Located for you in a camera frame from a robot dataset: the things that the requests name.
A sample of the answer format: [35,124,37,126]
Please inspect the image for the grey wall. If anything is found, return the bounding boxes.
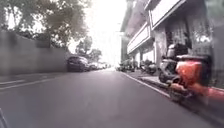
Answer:
[0,29,70,76]

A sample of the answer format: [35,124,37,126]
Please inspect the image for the row of trees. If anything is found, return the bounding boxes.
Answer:
[0,0,103,63]

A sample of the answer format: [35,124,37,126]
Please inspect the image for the grey scooter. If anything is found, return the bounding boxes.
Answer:
[157,43,188,85]

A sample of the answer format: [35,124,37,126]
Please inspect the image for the dark car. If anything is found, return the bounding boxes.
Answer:
[66,55,91,73]

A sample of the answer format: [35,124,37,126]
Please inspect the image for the grey asphalt road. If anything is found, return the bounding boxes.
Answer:
[0,68,218,128]

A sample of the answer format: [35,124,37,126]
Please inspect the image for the row of parked cars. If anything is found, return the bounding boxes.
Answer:
[88,61,112,71]

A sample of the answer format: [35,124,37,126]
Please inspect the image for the white painted lines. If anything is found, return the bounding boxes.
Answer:
[0,75,58,91]

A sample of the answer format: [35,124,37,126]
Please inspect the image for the orange-red scooter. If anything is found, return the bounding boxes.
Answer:
[167,54,224,105]

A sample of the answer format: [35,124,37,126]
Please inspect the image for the building with pale fascia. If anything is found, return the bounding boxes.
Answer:
[119,0,224,90]

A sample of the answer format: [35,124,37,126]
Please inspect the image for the row of parked scooters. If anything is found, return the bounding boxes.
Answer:
[116,58,158,76]

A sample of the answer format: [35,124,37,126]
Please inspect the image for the white painted edge line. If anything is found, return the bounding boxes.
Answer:
[119,71,172,99]

